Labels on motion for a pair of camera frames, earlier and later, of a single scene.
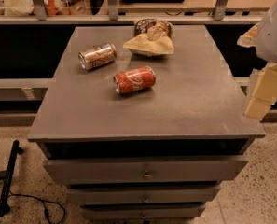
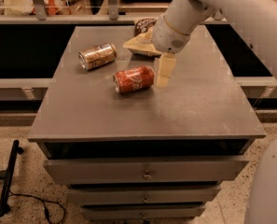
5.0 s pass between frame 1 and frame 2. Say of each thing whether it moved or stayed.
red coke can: stayed
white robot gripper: moved
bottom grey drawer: stayed
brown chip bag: stayed
